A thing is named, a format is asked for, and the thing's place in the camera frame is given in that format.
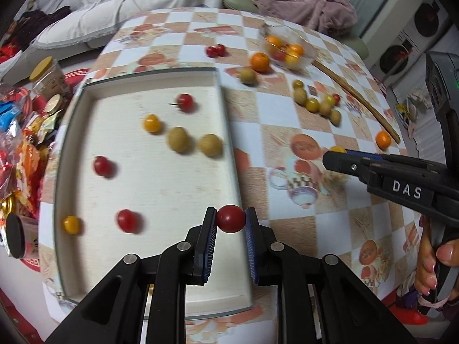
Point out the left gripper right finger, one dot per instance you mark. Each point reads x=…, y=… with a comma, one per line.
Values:
x=274, y=264

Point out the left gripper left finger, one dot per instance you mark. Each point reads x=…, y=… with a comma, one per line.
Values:
x=188, y=262

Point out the yellow cherry tomato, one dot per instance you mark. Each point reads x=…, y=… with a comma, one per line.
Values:
x=337, y=149

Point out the red cherry tomato with stem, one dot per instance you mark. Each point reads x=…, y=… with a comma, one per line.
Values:
x=184, y=102

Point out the person's right hand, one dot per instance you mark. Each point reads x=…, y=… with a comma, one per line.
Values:
x=448, y=254

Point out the large orange tangerine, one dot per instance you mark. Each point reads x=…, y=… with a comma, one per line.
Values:
x=383, y=140

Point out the long wooden stick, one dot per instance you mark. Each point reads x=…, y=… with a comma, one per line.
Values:
x=354, y=93

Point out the white tray green rim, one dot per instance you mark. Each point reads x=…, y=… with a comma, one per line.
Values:
x=120, y=188

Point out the glass fruit bowl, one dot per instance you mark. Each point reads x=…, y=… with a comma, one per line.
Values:
x=285, y=47

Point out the white washing machine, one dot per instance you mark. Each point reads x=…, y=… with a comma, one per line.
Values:
x=400, y=34

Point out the small orange tangerine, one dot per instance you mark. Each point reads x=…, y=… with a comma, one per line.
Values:
x=260, y=62

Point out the snack pile on stool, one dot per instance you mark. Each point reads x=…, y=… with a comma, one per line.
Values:
x=29, y=124

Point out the plastic jar yellow lid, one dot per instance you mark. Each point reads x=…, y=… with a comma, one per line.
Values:
x=48, y=79

